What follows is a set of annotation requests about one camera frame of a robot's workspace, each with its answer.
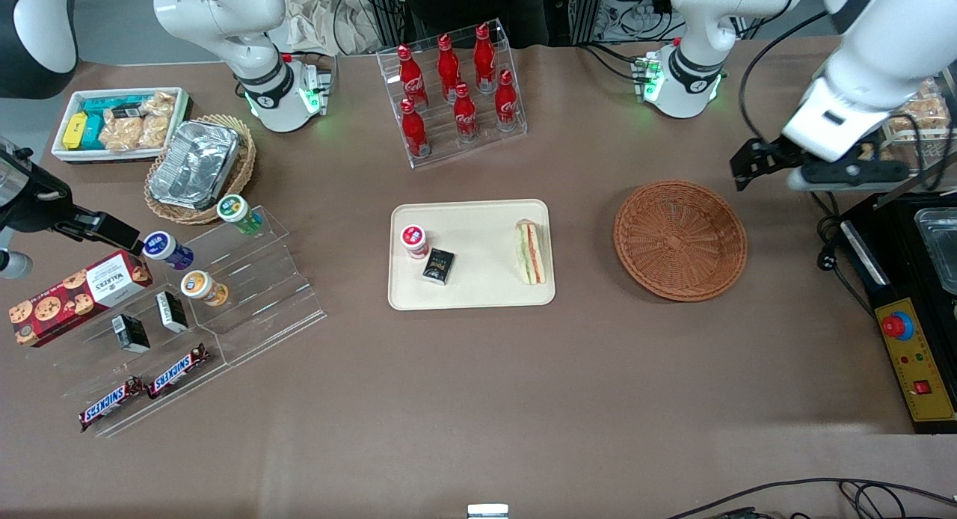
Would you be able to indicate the black metal rod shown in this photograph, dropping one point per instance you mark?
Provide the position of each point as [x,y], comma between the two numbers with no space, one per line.
[919,181]

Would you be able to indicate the green lit base connector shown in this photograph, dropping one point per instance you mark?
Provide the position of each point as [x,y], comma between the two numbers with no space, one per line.
[647,78]
[312,89]

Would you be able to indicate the small black carton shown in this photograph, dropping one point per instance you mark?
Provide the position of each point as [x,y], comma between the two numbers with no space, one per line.
[131,333]
[171,312]

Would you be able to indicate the Snickers chocolate bar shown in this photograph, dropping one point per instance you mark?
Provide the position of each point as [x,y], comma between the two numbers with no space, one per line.
[111,404]
[178,370]

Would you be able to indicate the beige cloth bag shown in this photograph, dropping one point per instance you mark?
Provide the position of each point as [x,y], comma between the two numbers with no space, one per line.
[321,22]

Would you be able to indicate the silver foil tray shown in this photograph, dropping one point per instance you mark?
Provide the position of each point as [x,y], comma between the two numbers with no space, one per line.
[194,164]

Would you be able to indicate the orange lid yogurt bottle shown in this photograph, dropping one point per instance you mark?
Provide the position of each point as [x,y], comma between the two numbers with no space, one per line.
[202,287]

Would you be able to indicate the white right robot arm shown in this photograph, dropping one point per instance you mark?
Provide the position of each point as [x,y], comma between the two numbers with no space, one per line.
[217,14]

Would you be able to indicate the green lid yogurt bottle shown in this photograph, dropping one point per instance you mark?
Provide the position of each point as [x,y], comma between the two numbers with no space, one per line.
[239,212]

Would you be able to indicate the brown wicker basket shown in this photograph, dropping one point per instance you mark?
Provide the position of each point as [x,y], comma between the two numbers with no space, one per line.
[680,238]

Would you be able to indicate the clear biscuit bag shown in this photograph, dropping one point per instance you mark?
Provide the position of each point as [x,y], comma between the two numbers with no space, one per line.
[123,135]
[159,102]
[155,131]

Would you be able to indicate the red Walkers shortbread box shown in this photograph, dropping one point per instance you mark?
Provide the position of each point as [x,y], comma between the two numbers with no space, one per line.
[78,296]

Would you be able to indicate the small white grey device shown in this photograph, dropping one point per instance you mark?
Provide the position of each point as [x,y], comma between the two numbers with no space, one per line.
[487,511]

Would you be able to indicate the red cola bottle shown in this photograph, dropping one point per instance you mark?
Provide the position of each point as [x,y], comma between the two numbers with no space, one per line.
[484,54]
[506,100]
[465,114]
[410,76]
[448,64]
[413,131]

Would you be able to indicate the clear plastic container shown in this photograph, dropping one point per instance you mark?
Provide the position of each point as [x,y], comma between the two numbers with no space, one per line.
[938,242]

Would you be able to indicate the white plastic bin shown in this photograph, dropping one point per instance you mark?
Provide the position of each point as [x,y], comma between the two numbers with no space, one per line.
[61,154]

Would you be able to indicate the clear acrylic stepped shelf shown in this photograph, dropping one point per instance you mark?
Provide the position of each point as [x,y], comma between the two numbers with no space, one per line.
[262,309]

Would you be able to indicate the clear acrylic bottle rack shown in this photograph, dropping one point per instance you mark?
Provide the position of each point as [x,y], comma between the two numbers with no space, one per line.
[441,149]

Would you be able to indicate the yellow snack pack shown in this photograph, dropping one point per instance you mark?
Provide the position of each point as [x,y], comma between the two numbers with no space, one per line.
[75,131]

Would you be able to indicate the black machine base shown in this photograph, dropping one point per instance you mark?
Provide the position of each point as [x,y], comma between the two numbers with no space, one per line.
[890,227]

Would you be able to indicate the triangle sandwich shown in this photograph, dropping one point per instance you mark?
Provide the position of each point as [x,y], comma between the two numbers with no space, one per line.
[531,253]

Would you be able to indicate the cream plastic tray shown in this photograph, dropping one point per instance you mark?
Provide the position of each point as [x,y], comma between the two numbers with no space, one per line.
[478,280]

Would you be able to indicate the teal snack pack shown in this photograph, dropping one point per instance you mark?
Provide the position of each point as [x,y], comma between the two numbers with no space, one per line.
[101,105]
[95,134]

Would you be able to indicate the yellow control panel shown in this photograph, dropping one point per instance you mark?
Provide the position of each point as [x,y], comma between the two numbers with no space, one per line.
[919,354]

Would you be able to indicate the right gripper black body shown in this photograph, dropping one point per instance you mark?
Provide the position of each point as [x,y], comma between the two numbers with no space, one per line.
[36,207]

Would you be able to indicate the red white yogurt bottle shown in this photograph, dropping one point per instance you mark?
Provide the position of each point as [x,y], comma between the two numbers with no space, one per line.
[413,241]

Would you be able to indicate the light wicker basket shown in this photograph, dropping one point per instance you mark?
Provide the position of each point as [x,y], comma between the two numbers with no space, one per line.
[245,160]

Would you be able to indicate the purple lid yogurt bottle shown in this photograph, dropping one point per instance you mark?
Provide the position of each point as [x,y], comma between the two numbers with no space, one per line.
[166,250]

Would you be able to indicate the red emergency stop button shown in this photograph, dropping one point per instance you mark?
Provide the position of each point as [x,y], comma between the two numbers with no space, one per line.
[896,325]

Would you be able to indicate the black tissue pack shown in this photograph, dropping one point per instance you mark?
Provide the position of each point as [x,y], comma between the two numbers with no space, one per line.
[439,266]

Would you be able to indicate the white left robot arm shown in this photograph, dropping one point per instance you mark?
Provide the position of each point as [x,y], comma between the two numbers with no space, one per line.
[882,40]

